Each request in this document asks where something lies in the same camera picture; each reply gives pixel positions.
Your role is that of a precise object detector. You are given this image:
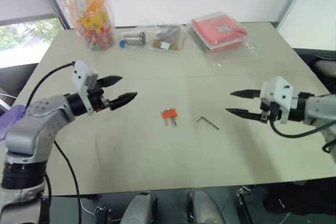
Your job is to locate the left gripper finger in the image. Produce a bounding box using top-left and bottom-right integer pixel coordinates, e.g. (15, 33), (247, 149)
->
(98, 75), (123, 89)
(108, 92), (139, 111)

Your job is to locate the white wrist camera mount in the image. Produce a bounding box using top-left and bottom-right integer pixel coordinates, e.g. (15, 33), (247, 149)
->
(259, 76), (295, 125)
(71, 60), (99, 116)

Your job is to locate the metal table frame bracket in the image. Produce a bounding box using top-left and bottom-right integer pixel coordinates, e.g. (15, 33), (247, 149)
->
(235, 185), (254, 224)

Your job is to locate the clear bag with brown items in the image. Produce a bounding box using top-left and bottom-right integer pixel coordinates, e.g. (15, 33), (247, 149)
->
(146, 24), (186, 53)

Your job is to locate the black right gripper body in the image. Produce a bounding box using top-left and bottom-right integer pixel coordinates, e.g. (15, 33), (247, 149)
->
(259, 101), (281, 125)

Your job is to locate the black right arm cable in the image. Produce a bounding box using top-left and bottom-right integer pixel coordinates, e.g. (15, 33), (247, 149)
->
(270, 118), (336, 154)

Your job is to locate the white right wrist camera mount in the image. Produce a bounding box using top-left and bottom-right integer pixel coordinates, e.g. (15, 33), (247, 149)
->
(259, 76), (295, 125)

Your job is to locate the thin white wire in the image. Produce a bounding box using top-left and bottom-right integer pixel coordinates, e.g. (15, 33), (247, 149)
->
(79, 197), (98, 216)

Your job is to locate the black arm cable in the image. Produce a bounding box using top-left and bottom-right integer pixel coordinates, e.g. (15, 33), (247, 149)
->
(26, 61), (81, 224)
(270, 118), (336, 154)

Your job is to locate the grey rounded robot leg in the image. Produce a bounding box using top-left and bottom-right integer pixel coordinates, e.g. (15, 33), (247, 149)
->
(122, 190), (159, 224)
(186, 189), (227, 224)

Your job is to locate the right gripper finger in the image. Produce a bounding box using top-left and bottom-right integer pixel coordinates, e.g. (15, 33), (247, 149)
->
(229, 89), (262, 101)
(225, 108), (264, 122)

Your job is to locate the black clamp under table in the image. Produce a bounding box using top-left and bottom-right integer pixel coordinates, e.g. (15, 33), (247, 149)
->
(93, 206), (113, 224)

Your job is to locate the shiny metal cylinder cup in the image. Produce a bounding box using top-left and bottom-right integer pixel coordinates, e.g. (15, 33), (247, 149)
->
(123, 31), (146, 49)

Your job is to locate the red cloth in plastic bag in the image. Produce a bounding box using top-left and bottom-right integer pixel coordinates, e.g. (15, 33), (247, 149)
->
(188, 18), (264, 68)

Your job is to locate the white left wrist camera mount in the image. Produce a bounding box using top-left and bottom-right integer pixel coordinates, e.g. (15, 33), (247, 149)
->
(71, 60), (99, 116)

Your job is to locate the bagged colourful candy jar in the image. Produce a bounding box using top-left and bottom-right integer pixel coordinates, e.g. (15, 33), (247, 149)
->
(61, 0), (117, 52)

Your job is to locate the pink red flat packet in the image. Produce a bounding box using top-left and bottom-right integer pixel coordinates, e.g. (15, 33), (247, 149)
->
(191, 12), (248, 52)

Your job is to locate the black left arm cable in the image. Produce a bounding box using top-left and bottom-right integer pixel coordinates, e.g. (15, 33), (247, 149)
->
(26, 61), (81, 224)

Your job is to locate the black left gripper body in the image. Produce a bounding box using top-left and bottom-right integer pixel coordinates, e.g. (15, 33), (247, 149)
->
(87, 78), (112, 112)

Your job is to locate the black bag under table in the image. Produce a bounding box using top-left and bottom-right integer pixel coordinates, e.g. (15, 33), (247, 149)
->
(263, 180), (336, 223)

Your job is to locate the purple gloved hand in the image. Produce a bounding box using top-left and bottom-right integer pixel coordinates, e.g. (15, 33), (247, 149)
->
(0, 104), (27, 142)

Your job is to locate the small metal hex key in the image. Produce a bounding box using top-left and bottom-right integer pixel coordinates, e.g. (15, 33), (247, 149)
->
(196, 115), (220, 131)

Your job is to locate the orange hex key holder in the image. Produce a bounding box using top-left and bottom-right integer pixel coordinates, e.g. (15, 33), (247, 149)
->
(161, 108), (179, 119)

